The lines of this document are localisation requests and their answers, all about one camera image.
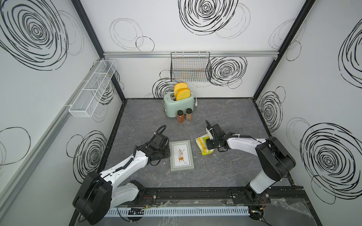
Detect yellow green cloth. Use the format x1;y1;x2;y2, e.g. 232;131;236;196
195;135;214;156

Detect green picture frame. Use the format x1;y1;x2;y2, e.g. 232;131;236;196
169;140;195;171

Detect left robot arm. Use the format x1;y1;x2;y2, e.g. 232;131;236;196
73;125;170;225

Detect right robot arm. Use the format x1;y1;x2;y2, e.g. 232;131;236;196
206;121;297;202

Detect red spice jar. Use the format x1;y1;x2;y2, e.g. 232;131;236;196
177;110;185;123

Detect brown spice jar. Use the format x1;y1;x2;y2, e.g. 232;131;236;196
186;108;192;121

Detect mint green toaster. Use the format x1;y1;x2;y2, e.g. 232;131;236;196
163;93;196;118

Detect front toast slice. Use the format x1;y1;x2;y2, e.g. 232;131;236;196
176;88;191;101

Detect toast slice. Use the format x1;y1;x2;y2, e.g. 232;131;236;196
176;88;191;101
173;82;188;92

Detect back toast slice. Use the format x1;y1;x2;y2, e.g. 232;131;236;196
173;82;188;92

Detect white slotted cable duct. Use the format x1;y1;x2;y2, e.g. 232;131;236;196
105;206;251;218

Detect black wire basket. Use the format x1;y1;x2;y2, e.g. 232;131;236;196
170;51;211;82

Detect white wire shelf basket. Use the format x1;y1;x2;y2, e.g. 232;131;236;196
69;60;117;118

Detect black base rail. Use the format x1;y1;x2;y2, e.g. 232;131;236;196
84;186;309;204

